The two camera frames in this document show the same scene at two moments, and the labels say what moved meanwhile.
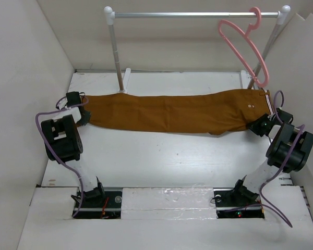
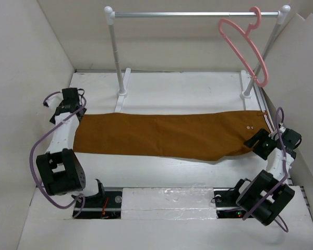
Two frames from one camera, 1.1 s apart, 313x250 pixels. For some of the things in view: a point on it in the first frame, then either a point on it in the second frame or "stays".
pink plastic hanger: x=246 y=36 stays
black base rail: x=228 y=204 stays
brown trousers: x=212 y=112 to x=208 y=136
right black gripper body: x=270 y=118 to x=261 y=148
